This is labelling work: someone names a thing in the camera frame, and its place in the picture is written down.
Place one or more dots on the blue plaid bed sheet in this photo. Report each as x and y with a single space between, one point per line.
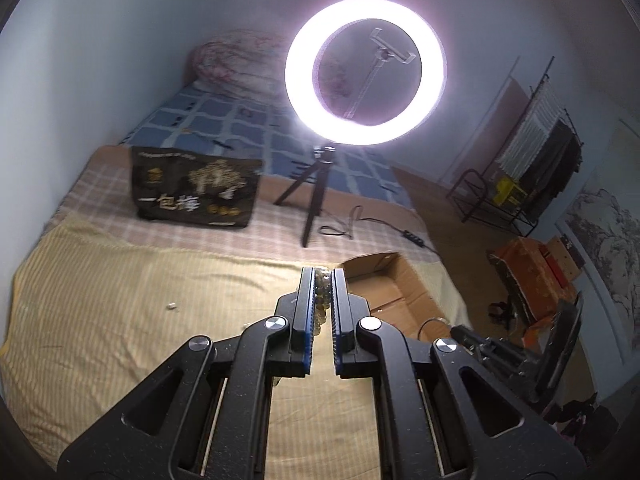
210 120

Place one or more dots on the black bag with gold print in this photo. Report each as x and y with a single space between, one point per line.
195 187

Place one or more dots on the black mini tripod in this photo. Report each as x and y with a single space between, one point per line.
313 195

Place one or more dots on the dark cloth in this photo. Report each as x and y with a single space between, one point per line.
585 417

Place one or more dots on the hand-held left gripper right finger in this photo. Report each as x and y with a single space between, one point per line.
338 331

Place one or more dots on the phone holder clamp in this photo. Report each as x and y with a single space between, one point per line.
386 45

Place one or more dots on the white striped hanging cloth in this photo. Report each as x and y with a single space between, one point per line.
530 125

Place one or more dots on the landscape wall painting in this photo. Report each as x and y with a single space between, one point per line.
610 250

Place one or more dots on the yellow box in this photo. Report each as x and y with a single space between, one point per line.
509 191

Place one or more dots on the small clear packet of candies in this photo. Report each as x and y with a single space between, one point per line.
322 296

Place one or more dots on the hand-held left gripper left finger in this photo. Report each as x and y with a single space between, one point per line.
305 331

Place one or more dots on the pink floral folded quilt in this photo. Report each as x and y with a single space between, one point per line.
226 60

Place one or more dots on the black metal clothes rack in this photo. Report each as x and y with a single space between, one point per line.
470 195

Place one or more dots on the dark hanging clothes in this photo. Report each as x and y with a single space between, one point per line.
555 160

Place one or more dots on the orange cardboard box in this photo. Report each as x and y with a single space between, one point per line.
530 280

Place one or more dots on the black metal stand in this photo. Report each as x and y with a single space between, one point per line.
565 350

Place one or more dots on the yellow striped blanket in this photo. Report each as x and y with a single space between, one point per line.
130 320

